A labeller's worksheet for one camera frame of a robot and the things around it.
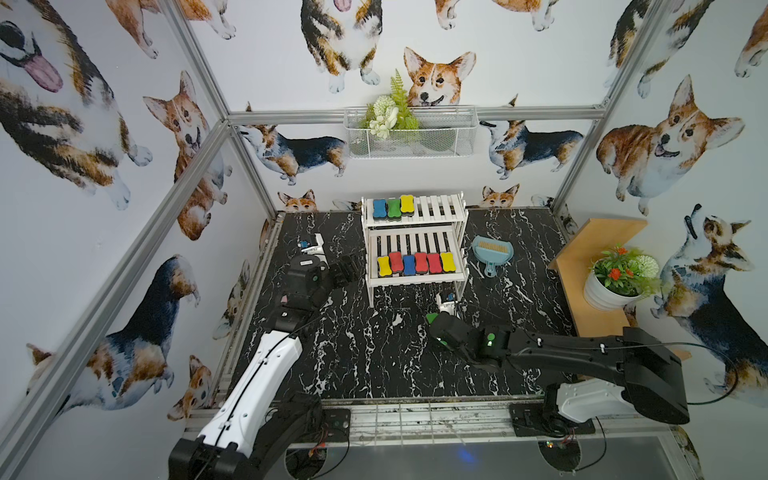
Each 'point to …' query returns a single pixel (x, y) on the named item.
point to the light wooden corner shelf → (572, 266)
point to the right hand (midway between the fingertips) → (435, 318)
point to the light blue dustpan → (492, 252)
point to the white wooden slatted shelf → (420, 248)
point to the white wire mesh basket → (443, 132)
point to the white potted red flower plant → (619, 279)
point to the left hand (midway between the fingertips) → (341, 250)
